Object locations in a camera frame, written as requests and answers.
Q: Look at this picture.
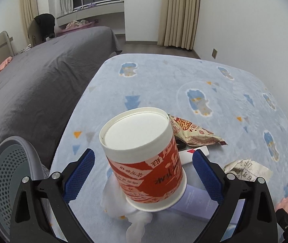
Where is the white knotted cloth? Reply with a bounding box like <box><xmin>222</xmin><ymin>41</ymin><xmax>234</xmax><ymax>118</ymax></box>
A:
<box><xmin>101</xmin><ymin>173</ymin><xmax>153</xmax><ymax>242</ymax></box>

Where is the purple rabbit box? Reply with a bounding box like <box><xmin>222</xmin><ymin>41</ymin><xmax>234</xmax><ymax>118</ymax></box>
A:
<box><xmin>168</xmin><ymin>184</ymin><xmax>246</xmax><ymax>227</ymax></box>

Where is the red white paper cup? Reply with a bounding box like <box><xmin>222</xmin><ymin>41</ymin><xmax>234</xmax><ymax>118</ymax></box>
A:
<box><xmin>99</xmin><ymin>107</ymin><xmax>187</xmax><ymax>212</ymax></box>

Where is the grey perforated trash basket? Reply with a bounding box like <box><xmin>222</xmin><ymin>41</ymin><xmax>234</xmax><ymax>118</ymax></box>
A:
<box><xmin>0</xmin><ymin>136</ymin><xmax>49</xmax><ymax>241</ymax></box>

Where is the person's hand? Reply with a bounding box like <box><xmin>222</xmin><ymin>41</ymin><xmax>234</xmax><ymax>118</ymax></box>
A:
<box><xmin>275</xmin><ymin>197</ymin><xmax>288</xmax><ymax>213</ymax></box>

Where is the crumpled lined paper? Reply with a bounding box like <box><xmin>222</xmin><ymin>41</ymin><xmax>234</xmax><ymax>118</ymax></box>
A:
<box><xmin>223</xmin><ymin>159</ymin><xmax>273</xmax><ymax>182</ymax></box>

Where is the grey bed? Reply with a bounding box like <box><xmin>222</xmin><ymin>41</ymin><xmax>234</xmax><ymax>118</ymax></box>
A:
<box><xmin>0</xmin><ymin>26</ymin><xmax>120</xmax><ymax>167</ymax></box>

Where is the white red slim box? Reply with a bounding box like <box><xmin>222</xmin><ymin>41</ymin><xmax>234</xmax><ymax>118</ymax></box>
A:
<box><xmin>179</xmin><ymin>146</ymin><xmax>209</xmax><ymax>165</ymax></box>

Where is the brown snack wrapper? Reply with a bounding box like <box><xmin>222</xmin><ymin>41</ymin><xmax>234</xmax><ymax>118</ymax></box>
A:
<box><xmin>169</xmin><ymin>115</ymin><xmax>227</xmax><ymax>147</ymax></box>

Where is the light blue patterned blanket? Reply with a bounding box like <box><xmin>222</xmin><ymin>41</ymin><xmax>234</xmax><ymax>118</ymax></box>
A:
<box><xmin>51</xmin><ymin>54</ymin><xmax>288</xmax><ymax>242</ymax></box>

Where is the chair with black garment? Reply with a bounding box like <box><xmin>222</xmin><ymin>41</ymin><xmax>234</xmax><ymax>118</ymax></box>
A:
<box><xmin>28</xmin><ymin>13</ymin><xmax>56</xmax><ymax>47</ymax></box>

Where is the pink clothes pile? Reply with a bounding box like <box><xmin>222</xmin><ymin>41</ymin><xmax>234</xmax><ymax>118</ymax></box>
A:
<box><xmin>56</xmin><ymin>19</ymin><xmax>95</xmax><ymax>36</ymax></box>

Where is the beige left curtain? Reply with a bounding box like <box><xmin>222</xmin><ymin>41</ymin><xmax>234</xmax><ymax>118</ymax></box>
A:
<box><xmin>19</xmin><ymin>0</ymin><xmax>39</xmax><ymax>43</ymax></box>

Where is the beige curtain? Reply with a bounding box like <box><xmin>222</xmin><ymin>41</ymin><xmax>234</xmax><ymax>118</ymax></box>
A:
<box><xmin>157</xmin><ymin>0</ymin><xmax>200</xmax><ymax>50</ymax></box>
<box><xmin>19</xmin><ymin>0</ymin><xmax>39</xmax><ymax>43</ymax></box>

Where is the beige right curtain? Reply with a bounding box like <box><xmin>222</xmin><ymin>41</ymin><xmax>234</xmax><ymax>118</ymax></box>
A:
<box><xmin>157</xmin><ymin>0</ymin><xmax>200</xmax><ymax>50</ymax></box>

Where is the wall outlet plate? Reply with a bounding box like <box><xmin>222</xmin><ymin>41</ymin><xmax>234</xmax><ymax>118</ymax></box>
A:
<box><xmin>212</xmin><ymin>48</ymin><xmax>217</xmax><ymax>59</ymax></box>

